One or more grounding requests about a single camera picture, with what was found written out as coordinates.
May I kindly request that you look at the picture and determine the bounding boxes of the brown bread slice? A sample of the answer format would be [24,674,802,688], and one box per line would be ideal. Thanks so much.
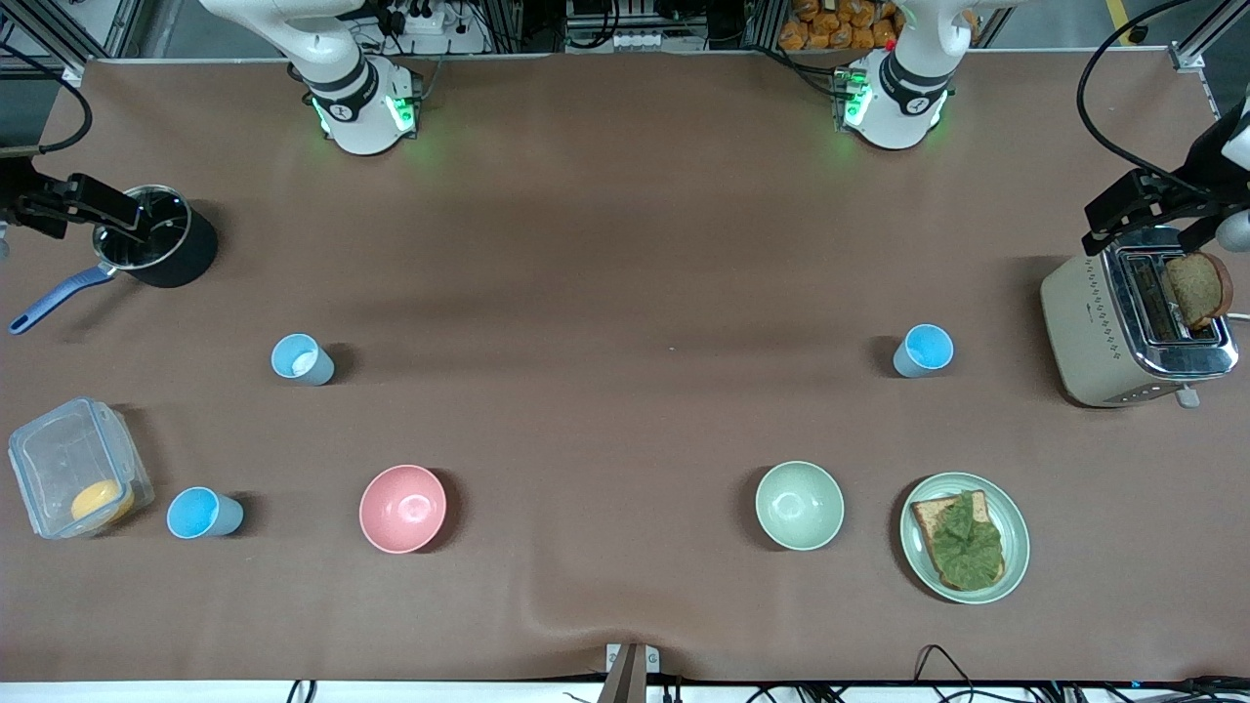
[910,490,1007,593]

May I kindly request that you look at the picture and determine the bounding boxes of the beige and chrome toaster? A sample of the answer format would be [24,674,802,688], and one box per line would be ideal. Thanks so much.
[1039,226,1241,410]

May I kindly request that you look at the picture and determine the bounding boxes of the bag of orange buns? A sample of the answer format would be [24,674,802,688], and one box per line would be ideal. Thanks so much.
[778,0,904,52]

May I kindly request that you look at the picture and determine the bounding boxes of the brown table mat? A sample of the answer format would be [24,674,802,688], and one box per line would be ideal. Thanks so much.
[0,49,1250,684]

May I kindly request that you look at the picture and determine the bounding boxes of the white power strip with plugs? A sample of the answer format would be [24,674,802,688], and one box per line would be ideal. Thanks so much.
[391,0,448,36]

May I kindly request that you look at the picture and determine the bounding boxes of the black pot with blue handle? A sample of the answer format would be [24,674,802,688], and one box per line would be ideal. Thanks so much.
[8,184,220,336]

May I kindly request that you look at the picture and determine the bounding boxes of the glass lid with blue knob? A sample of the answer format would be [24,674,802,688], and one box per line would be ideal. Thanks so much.
[93,186,191,271]

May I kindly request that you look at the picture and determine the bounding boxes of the metal table bracket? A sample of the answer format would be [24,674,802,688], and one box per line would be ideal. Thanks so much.
[598,642,661,703]

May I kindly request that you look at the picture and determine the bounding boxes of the pink bowl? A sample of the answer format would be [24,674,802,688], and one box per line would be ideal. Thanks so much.
[358,464,448,555]

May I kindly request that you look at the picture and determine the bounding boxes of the dark toast slice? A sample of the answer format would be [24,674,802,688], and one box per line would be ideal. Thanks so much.
[1162,252,1234,331]

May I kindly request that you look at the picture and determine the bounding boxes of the pale green bowl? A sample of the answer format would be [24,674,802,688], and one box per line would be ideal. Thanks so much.
[755,461,846,552]

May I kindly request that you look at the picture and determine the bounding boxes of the clear plastic food container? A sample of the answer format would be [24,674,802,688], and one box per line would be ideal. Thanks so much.
[8,396,155,541]

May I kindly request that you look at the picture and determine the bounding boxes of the blue plastic cup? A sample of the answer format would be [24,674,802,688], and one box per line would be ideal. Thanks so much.
[271,334,335,386]
[894,324,955,379]
[166,486,245,540]

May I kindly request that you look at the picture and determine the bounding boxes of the black looped cable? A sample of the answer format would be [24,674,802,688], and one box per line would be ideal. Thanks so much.
[913,644,978,703]

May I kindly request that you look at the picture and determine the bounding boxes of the green lettuce leaf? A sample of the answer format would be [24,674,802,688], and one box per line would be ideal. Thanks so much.
[928,491,1005,591]

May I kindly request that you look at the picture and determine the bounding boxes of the aluminium frame post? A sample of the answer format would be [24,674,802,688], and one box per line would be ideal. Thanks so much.
[1167,0,1250,72]
[0,0,110,85]

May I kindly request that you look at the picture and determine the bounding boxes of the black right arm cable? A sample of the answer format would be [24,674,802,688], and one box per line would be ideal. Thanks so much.
[0,43,94,157]

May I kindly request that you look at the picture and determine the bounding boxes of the pale green plate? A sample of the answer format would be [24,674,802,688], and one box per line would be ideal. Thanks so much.
[899,473,1031,605]

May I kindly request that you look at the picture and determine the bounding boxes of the orange round food piece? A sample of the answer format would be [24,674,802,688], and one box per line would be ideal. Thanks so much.
[70,478,136,526]

